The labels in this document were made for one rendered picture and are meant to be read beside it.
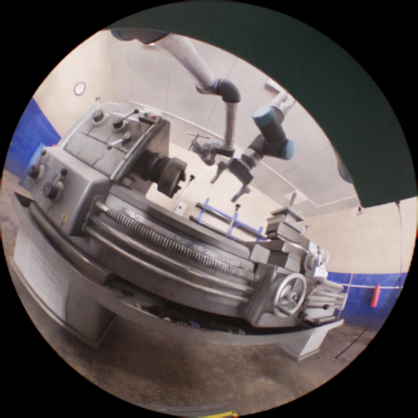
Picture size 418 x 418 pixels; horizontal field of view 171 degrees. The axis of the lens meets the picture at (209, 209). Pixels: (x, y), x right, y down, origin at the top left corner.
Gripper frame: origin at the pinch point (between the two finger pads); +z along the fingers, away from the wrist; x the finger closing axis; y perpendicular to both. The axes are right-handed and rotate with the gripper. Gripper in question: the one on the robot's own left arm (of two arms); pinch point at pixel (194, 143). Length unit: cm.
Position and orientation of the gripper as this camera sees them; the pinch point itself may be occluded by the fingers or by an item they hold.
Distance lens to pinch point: 99.7
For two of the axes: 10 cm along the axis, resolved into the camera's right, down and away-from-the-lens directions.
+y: -4.4, 9.0, 0.5
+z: -3.5, -1.1, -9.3
